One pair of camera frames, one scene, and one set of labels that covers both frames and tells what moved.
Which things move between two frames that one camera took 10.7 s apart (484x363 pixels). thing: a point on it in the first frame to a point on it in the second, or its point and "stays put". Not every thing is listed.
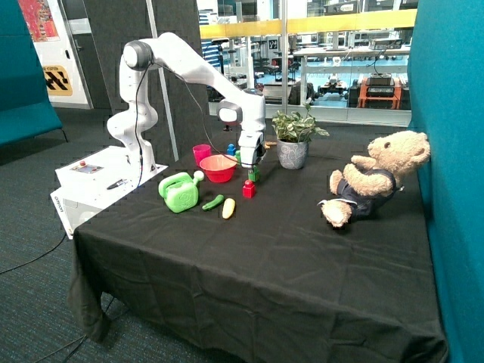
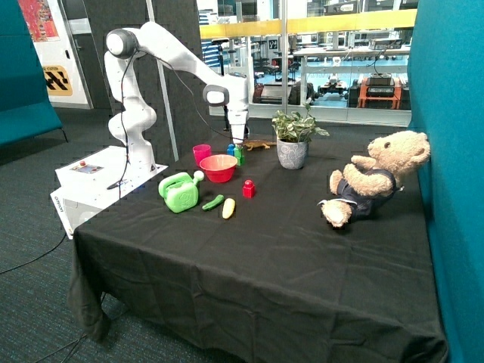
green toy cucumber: x=214 y=203 stays put
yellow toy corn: x=228 y=207 stays put
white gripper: x=247 y=141 to x=237 y=119
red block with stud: x=249 y=189 stays put
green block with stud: x=254 y=174 to x=237 y=153
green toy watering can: x=179 y=191 stays put
